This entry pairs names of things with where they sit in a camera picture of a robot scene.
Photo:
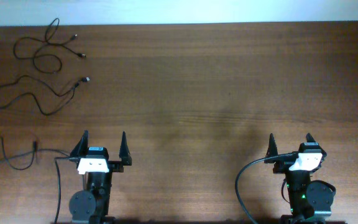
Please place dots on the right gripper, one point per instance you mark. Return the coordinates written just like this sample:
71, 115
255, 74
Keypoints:
279, 167

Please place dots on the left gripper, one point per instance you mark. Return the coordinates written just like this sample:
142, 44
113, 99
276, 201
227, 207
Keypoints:
114, 165

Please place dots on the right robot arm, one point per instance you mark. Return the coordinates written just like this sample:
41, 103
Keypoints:
310, 200

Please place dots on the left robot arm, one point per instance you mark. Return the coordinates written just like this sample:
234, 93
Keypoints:
91, 205

